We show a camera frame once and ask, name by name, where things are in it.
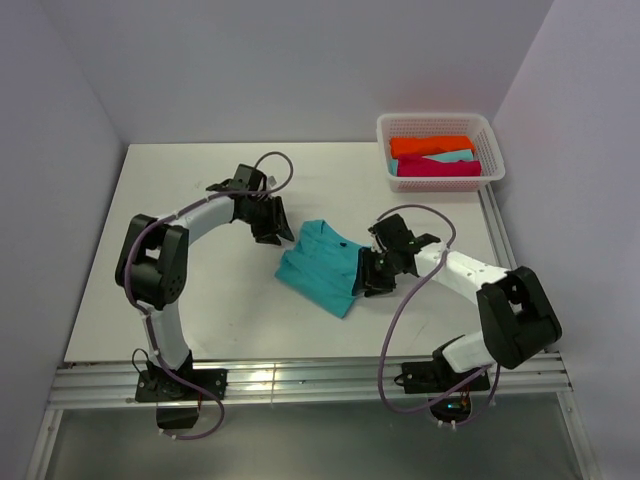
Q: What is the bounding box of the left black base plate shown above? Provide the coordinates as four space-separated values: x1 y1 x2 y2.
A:
134 369 228 403

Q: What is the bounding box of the pink rolled t shirt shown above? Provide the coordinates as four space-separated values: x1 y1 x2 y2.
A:
390 154 482 178

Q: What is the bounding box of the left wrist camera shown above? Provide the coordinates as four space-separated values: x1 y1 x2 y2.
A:
206 164 269 196

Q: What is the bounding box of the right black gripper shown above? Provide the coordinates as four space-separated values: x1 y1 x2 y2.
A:
351 246 400 297

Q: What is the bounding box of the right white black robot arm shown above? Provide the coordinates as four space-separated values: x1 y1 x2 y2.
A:
353 242 562 390

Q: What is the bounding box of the white plastic basket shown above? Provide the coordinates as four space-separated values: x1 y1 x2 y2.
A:
376 112 505 193

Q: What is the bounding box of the orange rolled t shirt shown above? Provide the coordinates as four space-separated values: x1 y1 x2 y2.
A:
390 136 475 158

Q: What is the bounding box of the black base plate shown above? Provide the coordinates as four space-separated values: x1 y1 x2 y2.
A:
134 369 228 403
394 360 479 394

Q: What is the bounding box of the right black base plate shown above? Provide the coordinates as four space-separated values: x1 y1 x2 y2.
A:
394 360 479 394

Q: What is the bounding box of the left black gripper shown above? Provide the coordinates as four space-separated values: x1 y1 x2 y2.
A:
240 196 294 246

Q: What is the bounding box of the aluminium rail frame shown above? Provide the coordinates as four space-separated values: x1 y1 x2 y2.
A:
24 189 601 480

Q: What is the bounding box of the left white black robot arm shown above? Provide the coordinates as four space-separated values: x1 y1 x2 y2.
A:
115 194 294 401

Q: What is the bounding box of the light teal rolled t shirt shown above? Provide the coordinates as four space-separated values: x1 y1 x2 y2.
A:
428 149 474 163

